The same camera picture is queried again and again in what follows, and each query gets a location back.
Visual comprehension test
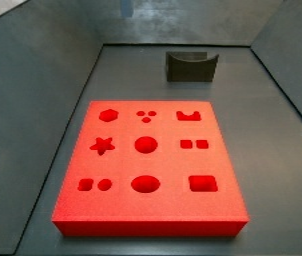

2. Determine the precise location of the red foam shape board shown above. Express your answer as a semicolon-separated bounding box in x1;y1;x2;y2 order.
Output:
52;101;248;236

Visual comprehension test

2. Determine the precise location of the black curved object holder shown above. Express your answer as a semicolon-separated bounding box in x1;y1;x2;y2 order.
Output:
165;52;219;82

